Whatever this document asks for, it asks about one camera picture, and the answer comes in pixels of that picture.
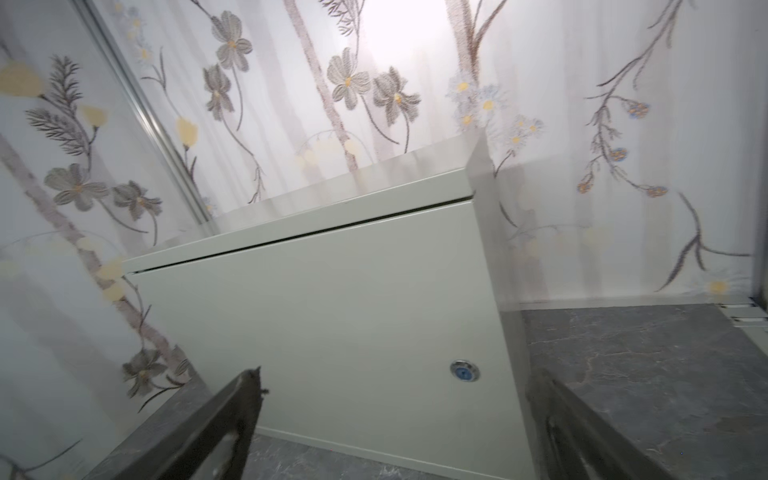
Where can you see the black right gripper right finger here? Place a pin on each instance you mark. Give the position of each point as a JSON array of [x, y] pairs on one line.
[[574, 440]]

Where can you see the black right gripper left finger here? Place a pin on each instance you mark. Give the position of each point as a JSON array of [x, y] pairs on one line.
[[212, 443]]

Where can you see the round cabinet lock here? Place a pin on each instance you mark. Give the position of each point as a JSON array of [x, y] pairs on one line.
[[464, 370]]

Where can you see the grey metal cabinet box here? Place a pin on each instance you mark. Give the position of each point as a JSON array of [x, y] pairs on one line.
[[353, 296]]

